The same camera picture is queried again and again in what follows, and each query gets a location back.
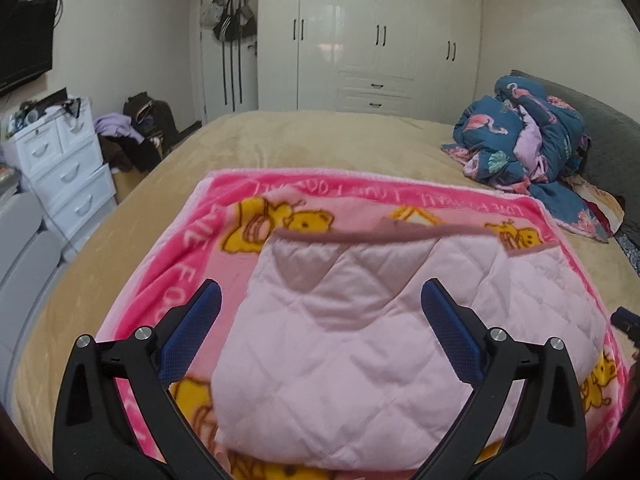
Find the black wall television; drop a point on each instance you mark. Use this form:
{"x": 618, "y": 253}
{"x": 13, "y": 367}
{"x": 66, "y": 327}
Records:
{"x": 25, "y": 45}

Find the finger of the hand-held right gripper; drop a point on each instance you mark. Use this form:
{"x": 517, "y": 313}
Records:
{"x": 626, "y": 322}

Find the blue floral quilt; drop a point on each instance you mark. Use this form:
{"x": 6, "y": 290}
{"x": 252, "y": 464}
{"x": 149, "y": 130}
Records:
{"x": 510, "y": 130}

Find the white wardrobe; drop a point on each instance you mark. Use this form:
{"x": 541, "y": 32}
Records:
{"x": 370, "y": 35}

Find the clutter on drawer chest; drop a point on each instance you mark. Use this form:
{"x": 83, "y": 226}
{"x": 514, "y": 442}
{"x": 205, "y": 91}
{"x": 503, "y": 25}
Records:
{"x": 45, "y": 110}

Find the pile of dark clothes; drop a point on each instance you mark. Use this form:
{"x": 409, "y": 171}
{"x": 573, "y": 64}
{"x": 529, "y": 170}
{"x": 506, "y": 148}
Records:
{"x": 130, "y": 152}

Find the pink printed blanket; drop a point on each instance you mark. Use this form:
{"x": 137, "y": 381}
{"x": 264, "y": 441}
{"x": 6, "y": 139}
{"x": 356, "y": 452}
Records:
{"x": 200, "y": 240}

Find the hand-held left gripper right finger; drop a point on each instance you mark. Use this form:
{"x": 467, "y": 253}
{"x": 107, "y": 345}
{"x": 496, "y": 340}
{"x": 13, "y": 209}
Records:
{"x": 450, "y": 335}

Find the bed with beige cover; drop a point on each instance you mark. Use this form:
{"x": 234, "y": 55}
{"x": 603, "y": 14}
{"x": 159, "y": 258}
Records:
{"x": 325, "y": 145}

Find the red patterned cloth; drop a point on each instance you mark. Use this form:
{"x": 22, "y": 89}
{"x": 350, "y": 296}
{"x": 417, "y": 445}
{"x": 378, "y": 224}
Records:
{"x": 602, "y": 210}

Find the white drawer chest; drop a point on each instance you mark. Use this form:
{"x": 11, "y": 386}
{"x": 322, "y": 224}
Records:
{"x": 65, "y": 170}

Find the white door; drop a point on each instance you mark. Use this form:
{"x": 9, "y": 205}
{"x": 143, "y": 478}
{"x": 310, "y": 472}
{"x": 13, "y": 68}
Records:
{"x": 220, "y": 80}

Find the hanging bags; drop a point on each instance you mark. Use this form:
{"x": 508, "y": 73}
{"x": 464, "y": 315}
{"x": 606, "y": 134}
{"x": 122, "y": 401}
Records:
{"x": 230, "y": 20}

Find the grey headboard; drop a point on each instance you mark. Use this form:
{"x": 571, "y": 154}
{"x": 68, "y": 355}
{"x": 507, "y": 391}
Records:
{"x": 610, "y": 130}

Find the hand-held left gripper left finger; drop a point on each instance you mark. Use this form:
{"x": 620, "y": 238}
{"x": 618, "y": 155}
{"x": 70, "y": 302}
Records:
{"x": 192, "y": 330}

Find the purple cloth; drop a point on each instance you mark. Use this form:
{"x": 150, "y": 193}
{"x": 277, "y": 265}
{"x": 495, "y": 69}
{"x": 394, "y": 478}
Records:
{"x": 117, "y": 127}

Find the pink quilted jacket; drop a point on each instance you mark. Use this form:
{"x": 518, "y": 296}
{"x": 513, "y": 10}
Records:
{"x": 360, "y": 340}

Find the dark bag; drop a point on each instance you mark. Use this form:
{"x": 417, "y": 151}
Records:
{"x": 150, "y": 115}

